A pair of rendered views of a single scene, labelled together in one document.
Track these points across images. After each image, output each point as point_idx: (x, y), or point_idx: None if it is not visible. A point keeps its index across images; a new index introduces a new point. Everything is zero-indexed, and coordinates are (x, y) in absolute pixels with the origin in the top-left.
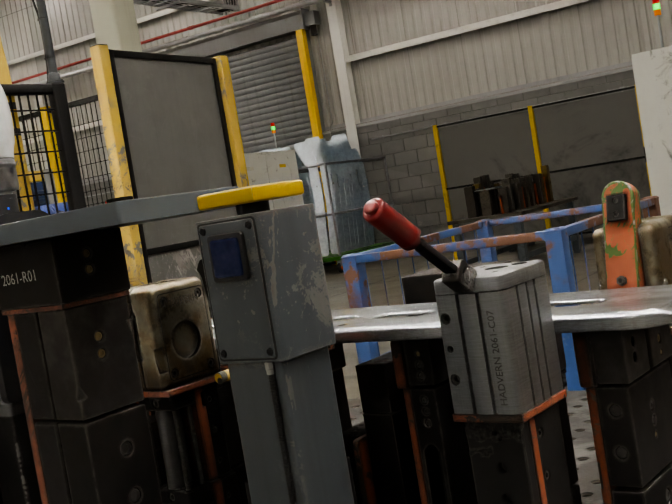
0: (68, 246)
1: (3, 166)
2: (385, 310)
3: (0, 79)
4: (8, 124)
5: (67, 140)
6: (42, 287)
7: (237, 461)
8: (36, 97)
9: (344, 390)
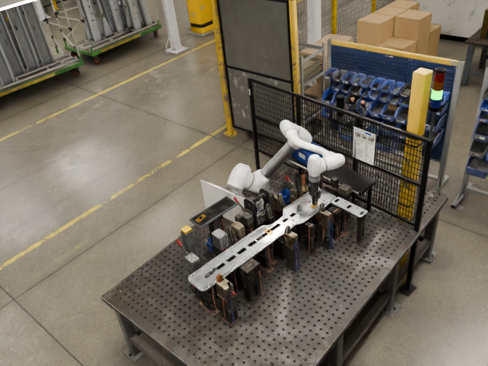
0: None
1: (310, 177)
2: (240, 257)
3: (413, 130)
4: (312, 171)
5: (425, 157)
6: None
7: (258, 253)
8: (421, 141)
9: None
